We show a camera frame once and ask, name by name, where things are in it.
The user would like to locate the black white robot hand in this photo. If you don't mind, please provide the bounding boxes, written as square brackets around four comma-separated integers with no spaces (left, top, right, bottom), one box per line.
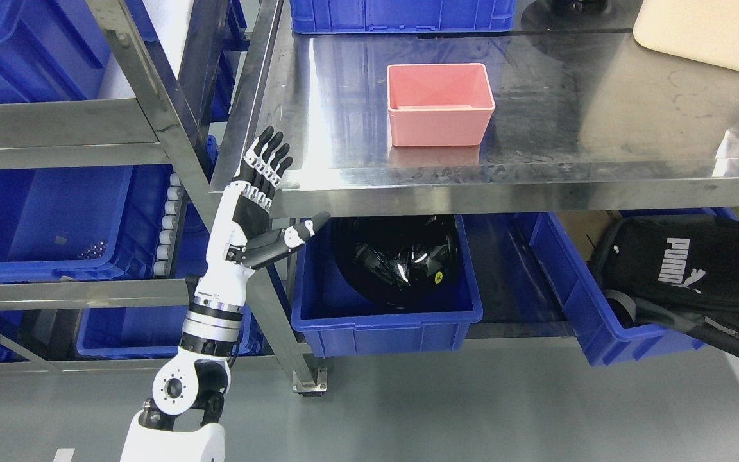
[193,126,331,311]

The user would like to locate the pink plastic storage box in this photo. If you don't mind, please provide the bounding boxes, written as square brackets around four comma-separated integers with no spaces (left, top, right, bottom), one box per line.
[386,62,496,148]

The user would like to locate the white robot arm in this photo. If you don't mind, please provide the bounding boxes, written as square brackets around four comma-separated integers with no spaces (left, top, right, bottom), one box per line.
[120,299,243,461]

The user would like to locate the steel shelf rack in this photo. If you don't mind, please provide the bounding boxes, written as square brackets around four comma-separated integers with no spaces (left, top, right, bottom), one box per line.
[0,0,261,376]

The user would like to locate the blue bin middle shelf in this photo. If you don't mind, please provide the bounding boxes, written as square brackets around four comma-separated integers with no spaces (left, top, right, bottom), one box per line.
[0,164,173,284]

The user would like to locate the blue bin shelf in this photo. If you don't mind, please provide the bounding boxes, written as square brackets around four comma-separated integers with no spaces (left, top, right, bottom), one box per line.
[0,164,173,284]
[0,0,158,106]
[76,302,266,359]

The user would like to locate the blue bin lower shelf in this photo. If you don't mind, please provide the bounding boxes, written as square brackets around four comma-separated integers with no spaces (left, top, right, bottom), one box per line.
[76,302,266,359]

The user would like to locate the blue bin upper shelf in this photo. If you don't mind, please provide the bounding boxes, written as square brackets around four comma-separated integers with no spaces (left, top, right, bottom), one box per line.
[0,0,158,106]

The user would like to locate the cream plastic container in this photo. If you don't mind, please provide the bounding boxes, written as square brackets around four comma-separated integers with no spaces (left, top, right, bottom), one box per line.
[633,1,739,71]

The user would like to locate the blue bin with helmet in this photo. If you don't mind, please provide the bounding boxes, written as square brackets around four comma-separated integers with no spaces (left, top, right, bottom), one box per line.
[291,214,484,357]

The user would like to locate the black glossy helmet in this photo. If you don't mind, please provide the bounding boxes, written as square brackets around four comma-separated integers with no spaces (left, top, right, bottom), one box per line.
[330,214,461,309]

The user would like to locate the blue bin on table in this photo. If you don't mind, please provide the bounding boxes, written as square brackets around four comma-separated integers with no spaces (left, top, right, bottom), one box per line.
[289,1,516,35]

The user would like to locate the steel table cart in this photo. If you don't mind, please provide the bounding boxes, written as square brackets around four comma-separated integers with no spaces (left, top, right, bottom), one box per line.
[211,1,739,366]

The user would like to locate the blue bin under table right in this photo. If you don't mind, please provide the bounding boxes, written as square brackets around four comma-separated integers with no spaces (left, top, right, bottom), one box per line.
[515,207,738,366]

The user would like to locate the black Puma bag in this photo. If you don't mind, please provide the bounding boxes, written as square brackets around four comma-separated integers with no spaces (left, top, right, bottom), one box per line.
[589,214,739,358]

